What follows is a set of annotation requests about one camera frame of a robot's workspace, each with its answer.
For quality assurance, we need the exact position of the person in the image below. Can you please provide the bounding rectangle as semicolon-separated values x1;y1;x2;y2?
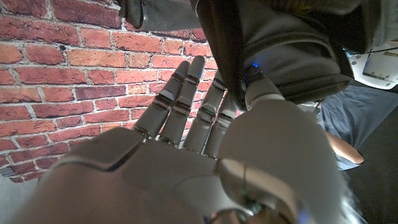
300;84;398;172

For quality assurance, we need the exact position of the red brick print backdrop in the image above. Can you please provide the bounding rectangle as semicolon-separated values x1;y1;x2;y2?
0;0;248;184

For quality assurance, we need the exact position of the black backpack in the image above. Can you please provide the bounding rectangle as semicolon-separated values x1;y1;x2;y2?
118;0;398;110

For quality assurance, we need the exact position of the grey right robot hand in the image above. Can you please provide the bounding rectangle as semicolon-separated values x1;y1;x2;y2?
9;55;352;224

